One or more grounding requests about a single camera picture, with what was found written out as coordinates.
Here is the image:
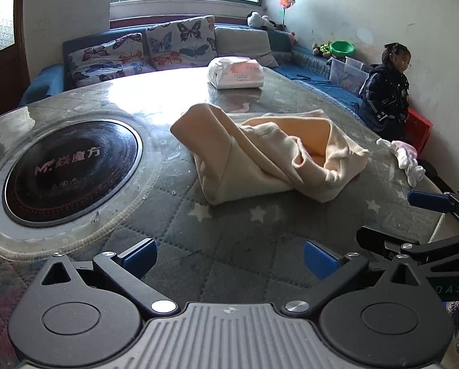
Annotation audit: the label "green plastic basin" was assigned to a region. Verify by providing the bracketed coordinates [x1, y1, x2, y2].
[329, 40, 357, 58]

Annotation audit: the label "clear plastic storage box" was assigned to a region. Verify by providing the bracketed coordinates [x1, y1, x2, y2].
[327, 57, 370, 95]

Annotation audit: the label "cream knit garment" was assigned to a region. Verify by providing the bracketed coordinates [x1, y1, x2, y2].
[170, 103, 370, 205]

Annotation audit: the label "blue sofa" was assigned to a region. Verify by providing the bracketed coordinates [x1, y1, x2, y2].
[19, 22, 365, 124]

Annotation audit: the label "butterfly print pillow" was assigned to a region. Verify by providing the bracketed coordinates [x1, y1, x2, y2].
[145, 15, 218, 71]
[67, 33, 156, 87]

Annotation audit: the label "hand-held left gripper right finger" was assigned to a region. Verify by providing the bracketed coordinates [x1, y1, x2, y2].
[282, 239, 426, 314]

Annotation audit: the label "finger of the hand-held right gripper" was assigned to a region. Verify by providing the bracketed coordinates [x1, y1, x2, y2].
[408, 189, 459, 232]
[356, 225, 426, 263]

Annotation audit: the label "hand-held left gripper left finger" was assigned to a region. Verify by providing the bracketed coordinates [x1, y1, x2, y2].
[41, 237, 177, 314]

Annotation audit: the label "black round induction cooktop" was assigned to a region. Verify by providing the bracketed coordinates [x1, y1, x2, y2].
[2, 119, 143, 228]

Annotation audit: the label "grey sofa cushion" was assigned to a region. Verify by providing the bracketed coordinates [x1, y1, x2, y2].
[214, 26, 280, 68]

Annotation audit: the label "panda plush toy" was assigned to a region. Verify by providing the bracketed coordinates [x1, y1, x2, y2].
[247, 11, 278, 30]

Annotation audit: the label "colourful pinwheel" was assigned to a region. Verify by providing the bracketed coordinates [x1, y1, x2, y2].
[279, 0, 298, 32]

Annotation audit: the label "red box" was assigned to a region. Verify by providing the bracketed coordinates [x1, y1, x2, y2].
[404, 107, 433, 155]

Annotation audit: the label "small white pink clothes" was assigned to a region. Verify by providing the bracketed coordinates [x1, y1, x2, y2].
[376, 138, 426, 187]

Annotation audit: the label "white pink tissue pack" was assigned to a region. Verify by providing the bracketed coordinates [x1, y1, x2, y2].
[207, 57, 265, 90]

